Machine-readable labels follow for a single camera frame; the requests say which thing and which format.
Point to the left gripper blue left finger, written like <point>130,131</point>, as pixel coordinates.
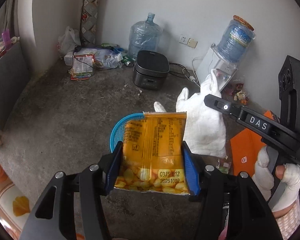
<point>113,167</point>

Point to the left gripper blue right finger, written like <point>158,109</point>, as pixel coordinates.
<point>192,170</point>

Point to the yellow corn snack packet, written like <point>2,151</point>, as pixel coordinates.
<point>152,158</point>

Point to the white cloth glove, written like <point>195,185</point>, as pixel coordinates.
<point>205,131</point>

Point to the floor trash pile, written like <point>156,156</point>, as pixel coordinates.
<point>83,62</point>

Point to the blue plastic mesh wastebasket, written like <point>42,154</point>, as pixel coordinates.
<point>118,131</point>

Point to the orange box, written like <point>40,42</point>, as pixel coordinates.
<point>245,147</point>

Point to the white water dispenser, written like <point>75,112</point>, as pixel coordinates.
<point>203,65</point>

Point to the black rice cooker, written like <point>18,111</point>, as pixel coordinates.
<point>150,70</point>

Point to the patterned tablecloth table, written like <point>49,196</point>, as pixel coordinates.
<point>14,206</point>

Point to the white plastic bag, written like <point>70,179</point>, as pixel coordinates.
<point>68,41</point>

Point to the grey cabinet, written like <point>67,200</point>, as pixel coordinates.
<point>14,76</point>

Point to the empty blue water jug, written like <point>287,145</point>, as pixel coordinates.
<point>144,35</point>

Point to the purple cup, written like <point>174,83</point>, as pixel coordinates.
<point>6,39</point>

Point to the folded patterned mat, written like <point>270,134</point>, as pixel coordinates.
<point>88,22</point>

